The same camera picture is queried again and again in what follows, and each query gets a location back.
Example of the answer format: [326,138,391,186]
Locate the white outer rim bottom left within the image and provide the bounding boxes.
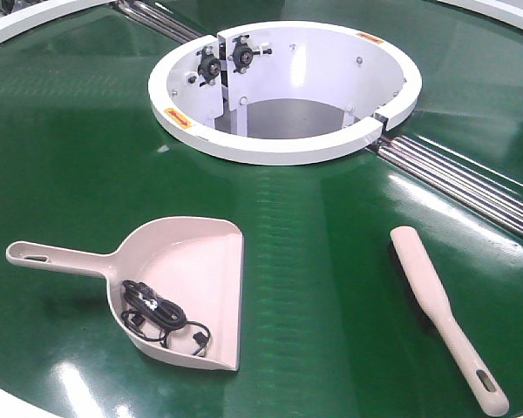
[0,388,55,417]

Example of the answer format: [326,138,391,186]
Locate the steel rollers right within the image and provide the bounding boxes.
[368,136,523,239]

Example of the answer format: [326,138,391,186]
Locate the black right bearing mount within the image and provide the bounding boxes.
[231,35,273,74]

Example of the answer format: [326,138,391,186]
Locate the white outer rim top right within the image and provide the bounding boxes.
[439,0,523,31]

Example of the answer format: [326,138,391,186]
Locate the white central conveyor ring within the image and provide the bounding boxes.
[147,20,423,166]

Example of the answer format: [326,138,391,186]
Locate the white rim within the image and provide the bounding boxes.
[0,0,109,44]
[439,0,523,31]
[0,388,55,417]

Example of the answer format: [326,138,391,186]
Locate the black left bearing mount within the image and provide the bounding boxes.
[197,46,221,86]

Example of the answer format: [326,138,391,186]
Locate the beige plastic dustpan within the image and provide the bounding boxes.
[5,216,243,371]

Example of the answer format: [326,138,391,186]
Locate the white outer rim top left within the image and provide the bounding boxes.
[0,0,109,44]

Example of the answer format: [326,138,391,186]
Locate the beige hand brush black bristles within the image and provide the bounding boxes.
[390,226,510,417]

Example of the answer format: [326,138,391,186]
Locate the green conveyor belt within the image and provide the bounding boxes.
[0,5,523,417]

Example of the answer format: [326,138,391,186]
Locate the black bearing mount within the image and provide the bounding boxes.
[197,46,221,86]
[231,35,273,74]

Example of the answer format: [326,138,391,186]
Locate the thin black connector cable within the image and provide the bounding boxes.
[120,307,212,358]

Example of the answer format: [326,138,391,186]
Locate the steel rollers top left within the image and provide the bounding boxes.
[112,1,203,44]

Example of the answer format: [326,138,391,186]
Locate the steel rollers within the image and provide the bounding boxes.
[112,1,203,44]
[368,136,523,239]

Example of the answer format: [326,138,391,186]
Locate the black thick cable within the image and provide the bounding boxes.
[121,280,188,330]

